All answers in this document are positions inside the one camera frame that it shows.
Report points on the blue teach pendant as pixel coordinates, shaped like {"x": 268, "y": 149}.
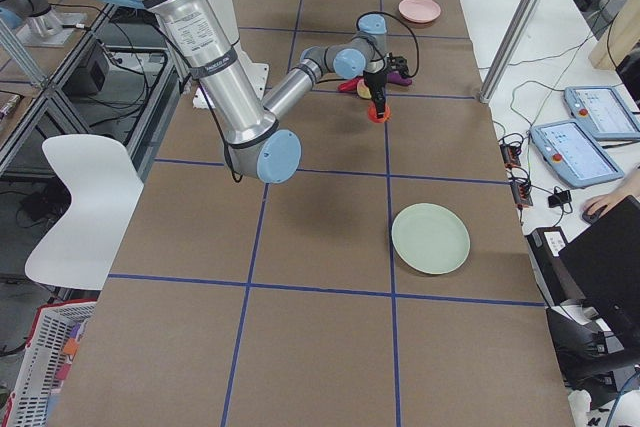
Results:
{"x": 574, "y": 155}
{"x": 601, "y": 111}

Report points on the yellow pink peach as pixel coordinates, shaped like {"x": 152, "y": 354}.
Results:
{"x": 362, "y": 90}

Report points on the pink plate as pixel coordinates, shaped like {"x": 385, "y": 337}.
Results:
{"x": 419, "y": 11}

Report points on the aluminium frame post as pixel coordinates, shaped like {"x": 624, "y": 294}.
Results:
{"x": 513, "y": 35}

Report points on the green plate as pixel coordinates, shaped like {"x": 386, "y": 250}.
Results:
{"x": 430, "y": 238}

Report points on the white perforated basket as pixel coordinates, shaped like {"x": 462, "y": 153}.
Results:
{"x": 46, "y": 361}

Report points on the seated person in black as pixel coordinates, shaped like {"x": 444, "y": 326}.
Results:
{"x": 604, "y": 203}

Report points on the black monitor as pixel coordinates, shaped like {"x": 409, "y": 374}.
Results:
{"x": 604, "y": 263}

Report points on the black computer mouse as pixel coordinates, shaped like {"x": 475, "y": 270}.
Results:
{"x": 591, "y": 218}

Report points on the white chair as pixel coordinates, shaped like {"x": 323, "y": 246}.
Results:
{"x": 79, "y": 250}

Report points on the red pomegranate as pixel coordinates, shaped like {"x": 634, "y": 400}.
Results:
{"x": 378, "y": 115}

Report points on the far blue teach pendant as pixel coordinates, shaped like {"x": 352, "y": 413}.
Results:
{"x": 601, "y": 111}

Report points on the purple eggplant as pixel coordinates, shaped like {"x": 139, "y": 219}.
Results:
{"x": 395, "y": 78}

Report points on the red chili pepper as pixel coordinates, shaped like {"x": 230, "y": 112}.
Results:
{"x": 349, "y": 86}

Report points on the near blue teach pendant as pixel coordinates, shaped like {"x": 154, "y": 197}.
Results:
{"x": 574, "y": 155}

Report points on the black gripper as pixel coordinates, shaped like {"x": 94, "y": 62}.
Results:
{"x": 374, "y": 80}

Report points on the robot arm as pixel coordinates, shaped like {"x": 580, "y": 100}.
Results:
{"x": 204, "y": 34}
{"x": 14, "y": 13}

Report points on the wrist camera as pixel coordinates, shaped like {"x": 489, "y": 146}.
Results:
{"x": 398, "y": 65}

